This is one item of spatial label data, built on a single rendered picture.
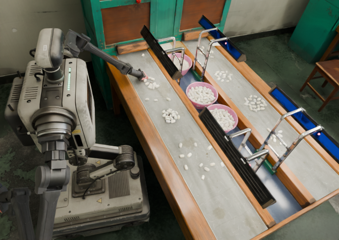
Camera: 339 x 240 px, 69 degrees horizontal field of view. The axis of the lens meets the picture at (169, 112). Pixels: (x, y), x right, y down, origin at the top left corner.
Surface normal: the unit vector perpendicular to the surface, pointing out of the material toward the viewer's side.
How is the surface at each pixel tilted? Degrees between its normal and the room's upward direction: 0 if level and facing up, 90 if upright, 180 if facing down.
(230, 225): 0
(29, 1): 90
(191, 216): 0
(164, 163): 0
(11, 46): 90
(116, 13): 90
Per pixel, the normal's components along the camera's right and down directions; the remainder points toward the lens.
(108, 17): 0.44, 0.70
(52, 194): 0.68, 0.07
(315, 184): 0.08, -0.65
